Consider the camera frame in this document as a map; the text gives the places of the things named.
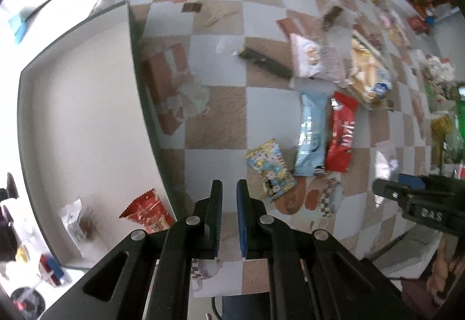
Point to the light blue snack bar packet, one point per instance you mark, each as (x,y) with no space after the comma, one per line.
(311,152)

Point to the clear wrapped grey stick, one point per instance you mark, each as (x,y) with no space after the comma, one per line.
(271,56)

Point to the red snack bar packet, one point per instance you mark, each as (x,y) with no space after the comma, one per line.
(339,154)

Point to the pink crackers packet upper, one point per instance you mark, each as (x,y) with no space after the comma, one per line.
(312,60)

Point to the pile of assorted snacks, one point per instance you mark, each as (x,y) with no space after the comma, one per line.
(378,22)

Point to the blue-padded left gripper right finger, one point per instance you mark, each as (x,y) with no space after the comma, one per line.
(287,252)

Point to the clear packet dark jerky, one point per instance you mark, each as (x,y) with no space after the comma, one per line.
(330,17)

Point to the white cardboard box tray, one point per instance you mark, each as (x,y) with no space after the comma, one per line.
(87,129)

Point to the red gold candy packet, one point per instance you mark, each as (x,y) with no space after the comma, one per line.
(148,211)

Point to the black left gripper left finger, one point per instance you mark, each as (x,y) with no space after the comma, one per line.
(194,237)

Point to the blue dustpan with handle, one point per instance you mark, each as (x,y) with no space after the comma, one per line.
(19,23)

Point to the yellow white chips bag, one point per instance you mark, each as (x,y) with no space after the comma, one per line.
(370,80)

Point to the small clear nut packet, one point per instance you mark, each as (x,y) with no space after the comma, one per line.
(76,222)

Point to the dark purple clothing item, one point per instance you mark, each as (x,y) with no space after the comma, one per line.
(9,242)

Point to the yellow floral candy packet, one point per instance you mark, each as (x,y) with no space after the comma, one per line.
(268,162)

